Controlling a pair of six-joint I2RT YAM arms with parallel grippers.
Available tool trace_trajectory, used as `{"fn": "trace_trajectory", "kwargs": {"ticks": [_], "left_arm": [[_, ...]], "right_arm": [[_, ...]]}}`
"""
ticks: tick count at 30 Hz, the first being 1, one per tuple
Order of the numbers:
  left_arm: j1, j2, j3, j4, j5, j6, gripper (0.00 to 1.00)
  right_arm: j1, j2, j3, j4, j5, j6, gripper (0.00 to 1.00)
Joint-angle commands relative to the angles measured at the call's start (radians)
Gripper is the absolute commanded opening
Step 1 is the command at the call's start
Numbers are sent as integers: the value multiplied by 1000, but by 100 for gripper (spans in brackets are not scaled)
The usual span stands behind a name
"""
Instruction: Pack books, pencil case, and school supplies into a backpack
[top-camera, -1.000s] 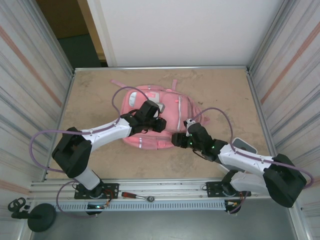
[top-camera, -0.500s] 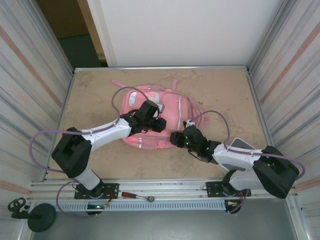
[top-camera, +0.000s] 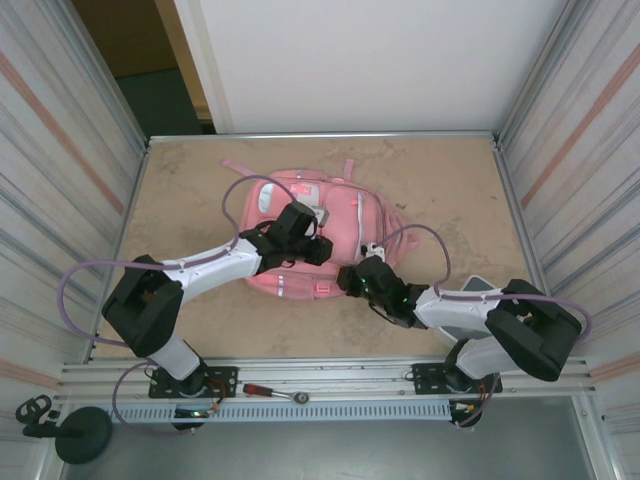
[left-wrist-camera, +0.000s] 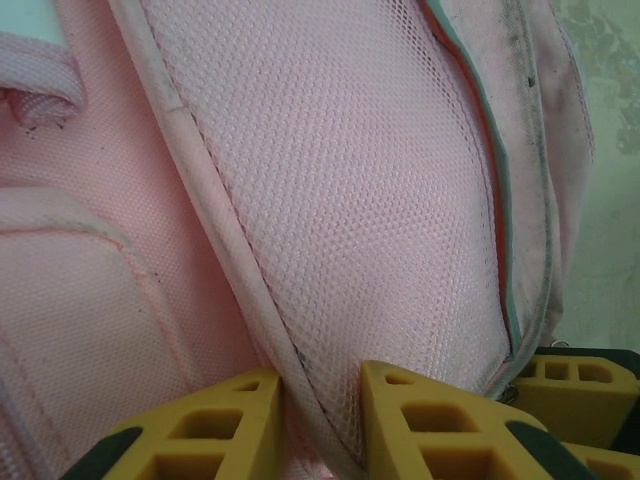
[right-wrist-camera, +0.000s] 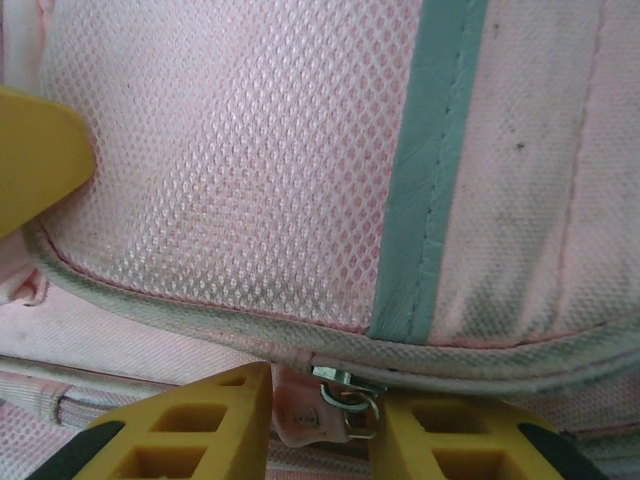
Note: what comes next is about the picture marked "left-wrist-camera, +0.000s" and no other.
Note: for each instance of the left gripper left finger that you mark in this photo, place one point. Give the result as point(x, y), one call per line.
point(260, 430)

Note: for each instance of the pink backpack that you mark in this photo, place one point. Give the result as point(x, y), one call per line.
point(350, 200)

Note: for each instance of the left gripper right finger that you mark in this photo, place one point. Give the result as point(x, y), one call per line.
point(390, 430)

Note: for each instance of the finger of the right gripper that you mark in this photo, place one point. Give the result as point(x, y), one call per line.
point(615, 462)
point(560, 395)

